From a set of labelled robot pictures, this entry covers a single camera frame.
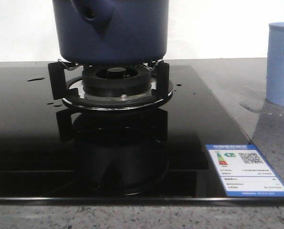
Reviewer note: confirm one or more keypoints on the right gas burner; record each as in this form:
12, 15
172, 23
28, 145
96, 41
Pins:
109, 88

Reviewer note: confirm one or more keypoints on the light blue ribbed cup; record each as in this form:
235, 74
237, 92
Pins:
275, 64

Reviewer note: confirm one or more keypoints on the black glass gas stove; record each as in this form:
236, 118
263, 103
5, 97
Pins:
52, 154

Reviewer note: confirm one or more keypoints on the blue energy label sticker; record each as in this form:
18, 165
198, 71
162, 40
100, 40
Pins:
244, 172

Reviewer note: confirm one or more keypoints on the dark blue pot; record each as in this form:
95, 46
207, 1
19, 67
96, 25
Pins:
111, 31

